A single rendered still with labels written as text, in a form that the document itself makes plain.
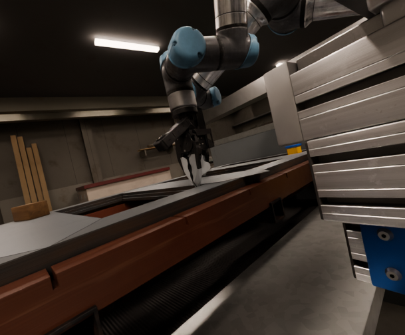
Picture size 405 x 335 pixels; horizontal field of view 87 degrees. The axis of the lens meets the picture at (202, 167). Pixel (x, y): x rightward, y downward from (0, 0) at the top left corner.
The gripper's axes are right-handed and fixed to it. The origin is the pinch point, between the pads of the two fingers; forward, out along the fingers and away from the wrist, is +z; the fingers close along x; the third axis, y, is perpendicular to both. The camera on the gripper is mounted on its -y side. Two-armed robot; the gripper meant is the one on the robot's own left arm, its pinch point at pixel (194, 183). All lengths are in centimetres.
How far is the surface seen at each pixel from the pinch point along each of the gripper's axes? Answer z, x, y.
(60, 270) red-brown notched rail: 3.1, -15.7, -34.2
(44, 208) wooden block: -2, 45, -29
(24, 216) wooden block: -1, 47, -34
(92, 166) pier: -74, 730, 188
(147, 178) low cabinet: 4, 458, 232
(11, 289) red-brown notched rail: 3.1, -14.9, -38.2
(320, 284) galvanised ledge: 17.6, -29.9, -4.7
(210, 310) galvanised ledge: 17.6, -18.0, -17.6
